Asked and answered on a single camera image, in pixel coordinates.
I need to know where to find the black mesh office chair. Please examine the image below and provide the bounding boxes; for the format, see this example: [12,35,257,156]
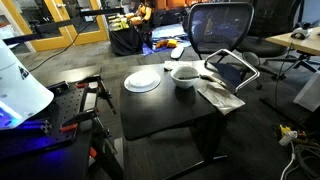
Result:
[186,1,256,64]

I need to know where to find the white bowl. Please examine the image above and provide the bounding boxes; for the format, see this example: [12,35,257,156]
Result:
[170,64,200,90]

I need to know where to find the beige cloth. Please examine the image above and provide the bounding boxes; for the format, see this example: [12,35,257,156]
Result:
[196,81,246,116]

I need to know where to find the light wooden desk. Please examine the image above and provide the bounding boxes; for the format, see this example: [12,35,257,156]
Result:
[265,26,320,57]

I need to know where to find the white panel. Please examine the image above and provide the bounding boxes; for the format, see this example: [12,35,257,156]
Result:
[292,71,320,113]

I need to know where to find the black clamp orange handle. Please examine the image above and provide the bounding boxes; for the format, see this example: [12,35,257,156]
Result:
[59,107,112,138]
[75,74,118,116]
[87,132,125,180]

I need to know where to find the blue tarp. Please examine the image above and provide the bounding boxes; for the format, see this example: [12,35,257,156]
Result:
[142,23,192,56]

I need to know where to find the grey cable bundle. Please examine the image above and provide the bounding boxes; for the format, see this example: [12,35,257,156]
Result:
[293,142,320,180]

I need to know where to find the small white folded cloth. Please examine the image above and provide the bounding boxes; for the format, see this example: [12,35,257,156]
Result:
[162,60,193,71]

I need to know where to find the black hanging cable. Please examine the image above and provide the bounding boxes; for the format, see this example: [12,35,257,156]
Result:
[273,39,296,108]

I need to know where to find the white power plug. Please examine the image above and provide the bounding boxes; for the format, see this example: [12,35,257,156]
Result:
[278,130,299,147]

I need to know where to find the black perforated mounting board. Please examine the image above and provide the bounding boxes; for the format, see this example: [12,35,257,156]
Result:
[0,80,90,162]

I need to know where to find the black boom bar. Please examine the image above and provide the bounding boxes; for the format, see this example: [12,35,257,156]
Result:
[2,6,126,47]

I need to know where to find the orange yellow floor object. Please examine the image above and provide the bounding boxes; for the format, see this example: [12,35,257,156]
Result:
[155,38,180,50]

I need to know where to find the dark blue chair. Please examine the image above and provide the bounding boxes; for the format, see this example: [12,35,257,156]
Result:
[211,62,244,89]

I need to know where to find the black dish rack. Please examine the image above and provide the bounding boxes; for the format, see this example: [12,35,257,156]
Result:
[203,48,261,95]

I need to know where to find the yellow door frame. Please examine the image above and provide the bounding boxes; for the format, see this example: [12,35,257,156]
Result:
[0,0,111,53]

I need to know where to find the yellow green objects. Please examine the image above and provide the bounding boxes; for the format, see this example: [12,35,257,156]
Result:
[109,16,130,33]

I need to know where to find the orange toy objects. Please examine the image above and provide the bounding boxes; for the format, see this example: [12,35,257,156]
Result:
[124,3,154,27]

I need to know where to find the black floor cable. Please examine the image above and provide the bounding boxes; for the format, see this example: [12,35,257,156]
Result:
[29,19,98,73]

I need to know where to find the yellow power plug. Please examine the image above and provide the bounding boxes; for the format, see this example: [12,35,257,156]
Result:
[277,124,308,145]

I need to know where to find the black draped table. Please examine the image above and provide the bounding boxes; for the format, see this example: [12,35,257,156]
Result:
[107,19,155,57]

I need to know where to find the paintbrush with pale bristles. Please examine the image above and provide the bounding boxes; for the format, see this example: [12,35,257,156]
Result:
[198,73,228,89]

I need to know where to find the white cable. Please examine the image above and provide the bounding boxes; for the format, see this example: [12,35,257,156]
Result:
[279,141,298,180]

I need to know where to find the grey device on desk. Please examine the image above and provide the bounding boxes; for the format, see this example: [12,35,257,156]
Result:
[290,27,313,41]

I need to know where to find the grey chair armrest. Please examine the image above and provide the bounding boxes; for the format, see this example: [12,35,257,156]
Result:
[170,45,186,61]

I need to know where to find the white plate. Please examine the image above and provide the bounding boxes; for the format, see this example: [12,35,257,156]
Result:
[123,70,162,94]

